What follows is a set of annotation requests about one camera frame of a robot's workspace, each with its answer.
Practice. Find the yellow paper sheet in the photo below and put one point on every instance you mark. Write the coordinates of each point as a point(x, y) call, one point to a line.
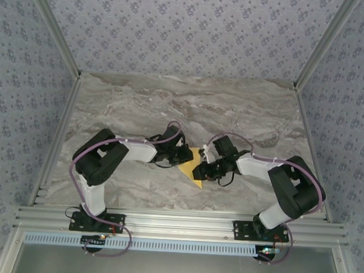
point(187, 169)

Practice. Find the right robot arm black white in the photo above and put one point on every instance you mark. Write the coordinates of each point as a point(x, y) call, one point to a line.
point(296, 190)

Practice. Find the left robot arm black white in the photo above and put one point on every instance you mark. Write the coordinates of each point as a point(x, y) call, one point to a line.
point(100, 162)

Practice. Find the small circuit board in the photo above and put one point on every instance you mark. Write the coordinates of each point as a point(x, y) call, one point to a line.
point(269, 250)
point(92, 239)

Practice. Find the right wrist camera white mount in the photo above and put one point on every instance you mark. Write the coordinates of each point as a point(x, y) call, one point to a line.
point(206, 152)

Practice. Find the aluminium mounting rail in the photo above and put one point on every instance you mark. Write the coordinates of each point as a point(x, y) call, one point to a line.
point(179, 224)

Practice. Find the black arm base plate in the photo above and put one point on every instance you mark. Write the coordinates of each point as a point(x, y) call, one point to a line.
point(241, 231)
point(74, 224)

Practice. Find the aluminium table side rail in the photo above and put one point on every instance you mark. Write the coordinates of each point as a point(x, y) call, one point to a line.
point(311, 150)
point(58, 135)

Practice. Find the aluminium frame post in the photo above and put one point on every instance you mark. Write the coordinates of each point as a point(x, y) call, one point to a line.
point(320, 49)
point(59, 33)

